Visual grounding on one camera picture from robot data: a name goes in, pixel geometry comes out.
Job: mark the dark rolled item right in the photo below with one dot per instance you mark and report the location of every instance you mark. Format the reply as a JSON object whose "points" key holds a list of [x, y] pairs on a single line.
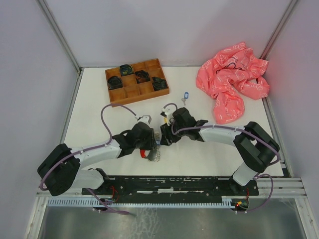
{"points": [[159, 83]]}

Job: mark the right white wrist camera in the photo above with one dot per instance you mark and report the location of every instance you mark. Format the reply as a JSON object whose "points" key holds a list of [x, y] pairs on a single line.
{"points": [[166, 113]]}

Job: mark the aluminium frame post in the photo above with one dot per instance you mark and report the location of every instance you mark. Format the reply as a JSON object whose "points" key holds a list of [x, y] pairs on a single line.
{"points": [[43, 5], [279, 28]]}

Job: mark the right aluminium frame post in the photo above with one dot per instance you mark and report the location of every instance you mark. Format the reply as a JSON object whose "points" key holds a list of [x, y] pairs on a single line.
{"points": [[279, 28]]}

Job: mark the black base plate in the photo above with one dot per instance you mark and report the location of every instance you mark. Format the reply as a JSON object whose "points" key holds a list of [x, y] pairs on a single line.
{"points": [[217, 186]]}

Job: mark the dark rolled item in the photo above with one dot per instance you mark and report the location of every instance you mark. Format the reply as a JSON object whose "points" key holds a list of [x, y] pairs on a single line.
{"points": [[126, 69], [142, 76], [159, 83], [114, 82]]}

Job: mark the dark rolled item left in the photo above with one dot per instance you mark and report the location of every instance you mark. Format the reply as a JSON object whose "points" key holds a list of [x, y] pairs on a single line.
{"points": [[114, 82]]}

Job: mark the pink patterned cloth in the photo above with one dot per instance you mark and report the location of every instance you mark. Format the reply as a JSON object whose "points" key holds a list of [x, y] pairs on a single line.
{"points": [[231, 73]]}

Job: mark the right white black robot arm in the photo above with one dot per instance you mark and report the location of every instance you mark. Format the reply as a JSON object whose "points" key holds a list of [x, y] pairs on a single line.
{"points": [[256, 147]]}

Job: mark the dark rolled item middle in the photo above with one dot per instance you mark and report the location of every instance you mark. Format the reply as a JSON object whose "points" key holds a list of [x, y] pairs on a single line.
{"points": [[142, 76]]}

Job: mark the dark rolled item top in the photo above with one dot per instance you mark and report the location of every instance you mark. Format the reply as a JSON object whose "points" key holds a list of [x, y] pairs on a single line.
{"points": [[126, 69]]}

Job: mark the aluminium frame rail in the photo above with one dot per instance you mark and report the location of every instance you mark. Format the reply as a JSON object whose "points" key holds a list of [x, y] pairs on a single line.
{"points": [[283, 188]]}

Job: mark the red carabiner keyring with keys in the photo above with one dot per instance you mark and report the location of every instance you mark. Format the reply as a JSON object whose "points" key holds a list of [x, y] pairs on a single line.
{"points": [[151, 155]]}

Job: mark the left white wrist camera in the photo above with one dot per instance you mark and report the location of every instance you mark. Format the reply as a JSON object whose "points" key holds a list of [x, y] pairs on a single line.
{"points": [[145, 119]]}

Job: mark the key with blue tag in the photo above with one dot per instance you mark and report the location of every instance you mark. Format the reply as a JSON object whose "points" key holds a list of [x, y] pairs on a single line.
{"points": [[185, 97]]}

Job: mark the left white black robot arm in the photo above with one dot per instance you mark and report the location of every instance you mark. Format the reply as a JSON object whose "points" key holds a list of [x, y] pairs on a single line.
{"points": [[63, 169]]}

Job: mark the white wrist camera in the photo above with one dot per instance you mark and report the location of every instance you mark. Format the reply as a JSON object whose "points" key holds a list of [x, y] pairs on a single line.
{"points": [[166, 113], [145, 119]]}

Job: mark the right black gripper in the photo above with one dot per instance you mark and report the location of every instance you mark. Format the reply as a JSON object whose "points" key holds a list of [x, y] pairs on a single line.
{"points": [[166, 135]]}

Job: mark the left aluminium frame post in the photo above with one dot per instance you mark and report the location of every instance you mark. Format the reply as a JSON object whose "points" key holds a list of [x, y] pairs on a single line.
{"points": [[43, 5]]}

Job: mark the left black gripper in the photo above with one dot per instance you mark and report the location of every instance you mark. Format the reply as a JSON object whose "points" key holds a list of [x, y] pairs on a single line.
{"points": [[151, 144]]}

